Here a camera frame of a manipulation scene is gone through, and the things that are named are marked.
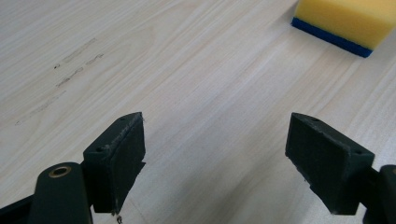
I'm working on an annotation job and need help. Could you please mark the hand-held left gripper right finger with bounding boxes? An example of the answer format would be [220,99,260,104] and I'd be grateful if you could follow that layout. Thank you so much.
[285,112,375,217]

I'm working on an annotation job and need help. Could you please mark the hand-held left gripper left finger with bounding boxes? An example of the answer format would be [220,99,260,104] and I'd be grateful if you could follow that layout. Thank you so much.
[81,111,147,216]

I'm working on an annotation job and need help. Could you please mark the yellow and blue sponge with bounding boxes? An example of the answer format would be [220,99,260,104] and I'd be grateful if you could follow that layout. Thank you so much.
[290,0,396,59]

